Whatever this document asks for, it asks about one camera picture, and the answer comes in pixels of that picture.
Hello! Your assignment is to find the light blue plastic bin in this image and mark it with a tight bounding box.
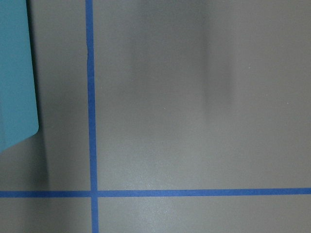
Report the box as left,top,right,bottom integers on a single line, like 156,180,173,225
0,0,39,151

